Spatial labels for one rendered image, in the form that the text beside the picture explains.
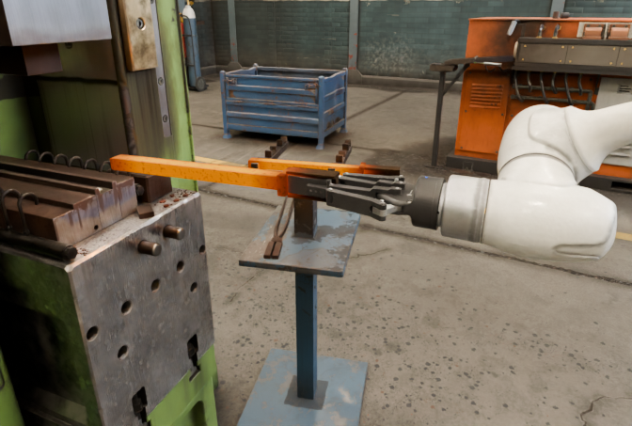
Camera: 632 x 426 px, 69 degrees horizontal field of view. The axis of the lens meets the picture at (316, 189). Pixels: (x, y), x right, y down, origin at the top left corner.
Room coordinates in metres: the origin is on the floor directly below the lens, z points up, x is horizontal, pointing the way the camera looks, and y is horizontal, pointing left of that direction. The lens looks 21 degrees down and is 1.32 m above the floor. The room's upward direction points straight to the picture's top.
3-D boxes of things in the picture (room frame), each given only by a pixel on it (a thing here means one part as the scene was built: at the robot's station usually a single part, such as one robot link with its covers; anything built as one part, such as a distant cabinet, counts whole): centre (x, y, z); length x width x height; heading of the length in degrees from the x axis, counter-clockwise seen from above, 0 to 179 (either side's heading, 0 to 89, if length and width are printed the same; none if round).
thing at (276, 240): (1.43, 0.10, 0.67); 0.60 x 0.04 x 0.01; 176
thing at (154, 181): (1.01, 0.41, 0.95); 0.12 x 0.08 x 0.06; 68
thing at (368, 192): (0.63, -0.07, 1.06); 0.11 x 0.01 x 0.04; 73
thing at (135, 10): (1.17, 0.43, 1.27); 0.09 x 0.02 x 0.17; 158
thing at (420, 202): (0.62, -0.14, 1.06); 0.09 x 0.08 x 0.07; 68
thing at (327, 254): (1.29, 0.03, 0.66); 0.40 x 0.30 x 0.02; 168
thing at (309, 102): (5.06, 0.34, 0.36); 1.20 x 0.80 x 0.72; 68
